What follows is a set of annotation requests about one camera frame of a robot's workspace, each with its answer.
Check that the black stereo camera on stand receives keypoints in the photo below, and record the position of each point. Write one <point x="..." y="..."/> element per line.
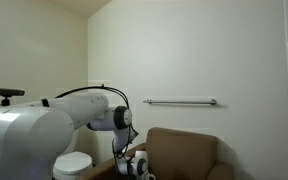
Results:
<point x="4" y="91"/>

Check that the chrome wall grab bar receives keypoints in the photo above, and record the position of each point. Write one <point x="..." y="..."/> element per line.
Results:
<point x="180" y="101"/>

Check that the brown upholstered armchair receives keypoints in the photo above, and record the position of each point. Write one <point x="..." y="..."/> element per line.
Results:
<point x="184" y="153"/>

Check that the white toilet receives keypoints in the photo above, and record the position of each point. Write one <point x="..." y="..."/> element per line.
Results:
<point x="72" y="163"/>

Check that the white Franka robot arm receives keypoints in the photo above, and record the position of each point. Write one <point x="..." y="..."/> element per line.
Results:
<point x="34" y="133"/>

